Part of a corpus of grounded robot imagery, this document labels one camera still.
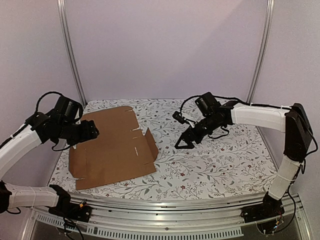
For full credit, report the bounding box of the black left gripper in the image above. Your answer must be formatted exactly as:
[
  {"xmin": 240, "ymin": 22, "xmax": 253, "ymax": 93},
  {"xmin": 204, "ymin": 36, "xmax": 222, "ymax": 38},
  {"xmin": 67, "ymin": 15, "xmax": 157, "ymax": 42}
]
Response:
[{"xmin": 58, "ymin": 119, "xmax": 100, "ymax": 146}]

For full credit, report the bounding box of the brown cardboard box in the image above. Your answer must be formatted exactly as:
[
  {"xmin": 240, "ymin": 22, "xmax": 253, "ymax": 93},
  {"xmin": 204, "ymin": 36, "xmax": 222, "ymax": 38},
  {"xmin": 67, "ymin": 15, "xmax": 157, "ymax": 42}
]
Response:
[{"xmin": 68, "ymin": 106, "xmax": 159, "ymax": 191}]

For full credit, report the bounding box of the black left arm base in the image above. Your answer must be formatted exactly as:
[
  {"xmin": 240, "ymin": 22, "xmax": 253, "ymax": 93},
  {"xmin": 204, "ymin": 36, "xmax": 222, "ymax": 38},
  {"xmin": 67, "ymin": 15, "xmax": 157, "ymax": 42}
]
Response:
[{"xmin": 48, "ymin": 203, "xmax": 93, "ymax": 223}]

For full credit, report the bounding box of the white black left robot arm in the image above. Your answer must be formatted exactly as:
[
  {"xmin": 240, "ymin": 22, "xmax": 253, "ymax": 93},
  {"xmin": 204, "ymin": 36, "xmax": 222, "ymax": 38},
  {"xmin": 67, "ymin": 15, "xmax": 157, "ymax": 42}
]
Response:
[{"xmin": 0, "ymin": 92, "xmax": 100, "ymax": 218}]

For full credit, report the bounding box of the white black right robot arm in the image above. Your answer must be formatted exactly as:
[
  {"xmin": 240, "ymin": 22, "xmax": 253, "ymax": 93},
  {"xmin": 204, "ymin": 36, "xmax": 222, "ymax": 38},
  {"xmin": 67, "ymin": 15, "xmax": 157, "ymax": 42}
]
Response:
[{"xmin": 172, "ymin": 92, "xmax": 316, "ymax": 218}]

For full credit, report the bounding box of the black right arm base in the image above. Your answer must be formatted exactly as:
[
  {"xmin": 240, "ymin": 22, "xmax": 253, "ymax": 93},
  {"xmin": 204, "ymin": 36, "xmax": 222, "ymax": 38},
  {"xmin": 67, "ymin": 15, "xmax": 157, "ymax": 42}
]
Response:
[{"xmin": 240, "ymin": 194, "xmax": 285, "ymax": 223}]

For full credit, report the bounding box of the floral white table mat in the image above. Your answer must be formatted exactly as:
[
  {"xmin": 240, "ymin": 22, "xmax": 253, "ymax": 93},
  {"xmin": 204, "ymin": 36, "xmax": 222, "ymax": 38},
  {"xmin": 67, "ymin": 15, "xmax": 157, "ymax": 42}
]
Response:
[{"xmin": 48, "ymin": 98, "xmax": 279, "ymax": 201}]

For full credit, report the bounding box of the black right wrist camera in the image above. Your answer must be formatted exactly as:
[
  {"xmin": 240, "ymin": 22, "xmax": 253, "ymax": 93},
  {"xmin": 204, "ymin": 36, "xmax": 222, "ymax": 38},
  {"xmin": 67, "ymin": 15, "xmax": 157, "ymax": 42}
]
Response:
[{"xmin": 172, "ymin": 111, "xmax": 192, "ymax": 124}]

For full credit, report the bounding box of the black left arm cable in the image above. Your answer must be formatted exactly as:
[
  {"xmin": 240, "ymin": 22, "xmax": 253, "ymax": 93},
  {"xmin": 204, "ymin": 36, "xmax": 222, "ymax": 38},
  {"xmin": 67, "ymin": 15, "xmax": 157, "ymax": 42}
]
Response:
[{"xmin": 36, "ymin": 91, "xmax": 66, "ymax": 113}]

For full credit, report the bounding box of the aluminium front rail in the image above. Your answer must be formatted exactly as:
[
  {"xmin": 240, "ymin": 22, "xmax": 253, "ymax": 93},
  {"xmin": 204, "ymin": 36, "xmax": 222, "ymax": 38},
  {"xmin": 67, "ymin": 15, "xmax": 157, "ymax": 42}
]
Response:
[{"xmin": 23, "ymin": 192, "xmax": 313, "ymax": 240}]

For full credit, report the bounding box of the left aluminium frame post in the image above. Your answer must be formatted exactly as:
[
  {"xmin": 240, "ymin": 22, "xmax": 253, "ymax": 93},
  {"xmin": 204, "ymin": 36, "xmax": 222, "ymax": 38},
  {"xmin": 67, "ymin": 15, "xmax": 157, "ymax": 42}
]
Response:
[{"xmin": 56, "ymin": 0, "xmax": 88, "ymax": 106}]

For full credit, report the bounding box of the aluminium frame post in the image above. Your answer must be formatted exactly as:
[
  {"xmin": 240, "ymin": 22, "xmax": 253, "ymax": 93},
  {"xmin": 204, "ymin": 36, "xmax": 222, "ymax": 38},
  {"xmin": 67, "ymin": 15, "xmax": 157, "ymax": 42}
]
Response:
[
  {"xmin": 56, "ymin": 0, "xmax": 88, "ymax": 106},
  {"xmin": 246, "ymin": 0, "xmax": 275, "ymax": 103}
]

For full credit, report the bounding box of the right aluminium frame post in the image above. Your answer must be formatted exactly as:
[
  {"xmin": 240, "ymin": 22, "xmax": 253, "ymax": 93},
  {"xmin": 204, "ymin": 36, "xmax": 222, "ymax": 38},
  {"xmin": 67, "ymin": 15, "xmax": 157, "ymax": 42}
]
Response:
[{"xmin": 246, "ymin": 0, "xmax": 275, "ymax": 103}]

